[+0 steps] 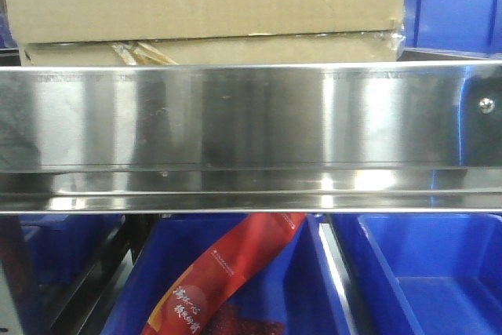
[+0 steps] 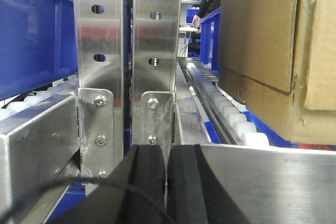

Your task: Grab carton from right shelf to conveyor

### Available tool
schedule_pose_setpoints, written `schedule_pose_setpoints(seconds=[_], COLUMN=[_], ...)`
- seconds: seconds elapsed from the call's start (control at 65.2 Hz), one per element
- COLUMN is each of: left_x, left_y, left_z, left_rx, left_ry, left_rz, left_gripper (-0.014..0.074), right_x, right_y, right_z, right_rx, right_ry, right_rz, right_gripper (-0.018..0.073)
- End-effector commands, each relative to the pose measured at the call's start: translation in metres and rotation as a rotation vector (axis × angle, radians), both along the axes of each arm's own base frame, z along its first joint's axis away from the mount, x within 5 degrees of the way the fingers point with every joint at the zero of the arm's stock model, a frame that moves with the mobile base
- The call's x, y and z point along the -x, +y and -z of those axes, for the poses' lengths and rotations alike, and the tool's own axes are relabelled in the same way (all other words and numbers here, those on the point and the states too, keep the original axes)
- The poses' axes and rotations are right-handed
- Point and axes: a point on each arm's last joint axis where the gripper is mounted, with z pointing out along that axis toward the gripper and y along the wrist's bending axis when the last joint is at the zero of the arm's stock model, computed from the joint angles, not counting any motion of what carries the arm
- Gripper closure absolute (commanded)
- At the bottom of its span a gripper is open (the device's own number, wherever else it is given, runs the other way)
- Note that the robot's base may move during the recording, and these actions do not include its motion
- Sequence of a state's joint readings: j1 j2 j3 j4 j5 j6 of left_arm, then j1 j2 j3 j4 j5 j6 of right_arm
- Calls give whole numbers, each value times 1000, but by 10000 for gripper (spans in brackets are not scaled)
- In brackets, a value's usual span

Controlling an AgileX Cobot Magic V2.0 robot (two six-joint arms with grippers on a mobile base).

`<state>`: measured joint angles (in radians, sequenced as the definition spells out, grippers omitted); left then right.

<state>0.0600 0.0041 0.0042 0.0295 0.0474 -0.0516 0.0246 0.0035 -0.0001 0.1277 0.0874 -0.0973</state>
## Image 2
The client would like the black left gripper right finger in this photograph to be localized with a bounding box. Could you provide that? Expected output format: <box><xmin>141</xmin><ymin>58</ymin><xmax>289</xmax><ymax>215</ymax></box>
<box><xmin>167</xmin><ymin>144</ymin><xmax>335</xmax><ymax>223</ymax></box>

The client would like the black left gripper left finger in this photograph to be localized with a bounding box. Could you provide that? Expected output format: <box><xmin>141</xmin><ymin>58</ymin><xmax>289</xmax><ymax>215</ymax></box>
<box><xmin>54</xmin><ymin>145</ymin><xmax>168</xmax><ymax>223</ymax></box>

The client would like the brown cardboard carton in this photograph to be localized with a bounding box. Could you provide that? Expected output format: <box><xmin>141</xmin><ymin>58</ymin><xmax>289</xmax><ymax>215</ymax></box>
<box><xmin>218</xmin><ymin>0</ymin><xmax>335</xmax><ymax>145</ymax></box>

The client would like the blue plastic bin behind carton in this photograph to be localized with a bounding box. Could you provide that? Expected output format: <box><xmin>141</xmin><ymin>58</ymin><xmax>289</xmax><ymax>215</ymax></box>
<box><xmin>200</xmin><ymin>7</ymin><xmax>221</xmax><ymax>73</ymax></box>

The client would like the white roller track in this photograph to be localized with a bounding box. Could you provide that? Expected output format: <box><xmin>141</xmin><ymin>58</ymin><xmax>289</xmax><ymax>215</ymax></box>
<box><xmin>203</xmin><ymin>82</ymin><xmax>269</xmax><ymax>147</ymax></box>

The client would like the blue plastic bin left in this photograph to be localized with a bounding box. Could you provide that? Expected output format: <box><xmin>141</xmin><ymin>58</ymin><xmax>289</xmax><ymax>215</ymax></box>
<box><xmin>1</xmin><ymin>0</ymin><xmax>78</xmax><ymax>100</ymax></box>

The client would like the steel shelf front rail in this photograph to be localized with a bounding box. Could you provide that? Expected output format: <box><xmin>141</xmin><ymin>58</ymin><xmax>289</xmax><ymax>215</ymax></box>
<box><xmin>1</xmin><ymin>94</ymin><xmax>79</xmax><ymax>214</ymax></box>

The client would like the steel shelf upright post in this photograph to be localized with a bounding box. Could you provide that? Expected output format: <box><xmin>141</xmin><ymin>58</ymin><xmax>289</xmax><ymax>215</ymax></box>
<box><xmin>74</xmin><ymin>0</ymin><xmax>181</xmax><ymax>178</ymax></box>

